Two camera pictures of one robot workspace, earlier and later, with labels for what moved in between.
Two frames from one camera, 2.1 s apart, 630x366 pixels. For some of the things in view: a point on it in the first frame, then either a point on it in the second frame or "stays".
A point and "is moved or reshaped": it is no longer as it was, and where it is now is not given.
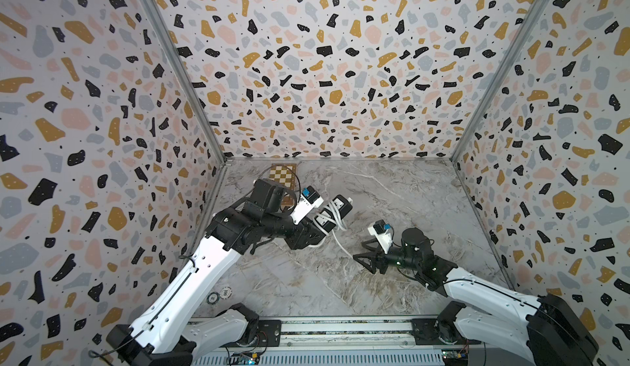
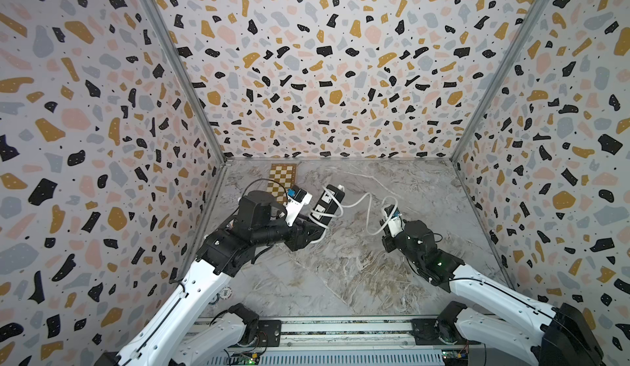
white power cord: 326,221 -> 369,210
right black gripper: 373,257 -> 387,244
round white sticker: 225,292 stays
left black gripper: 302,238 stays
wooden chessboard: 285,175 stays
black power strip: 328,217 is moved or reshaped
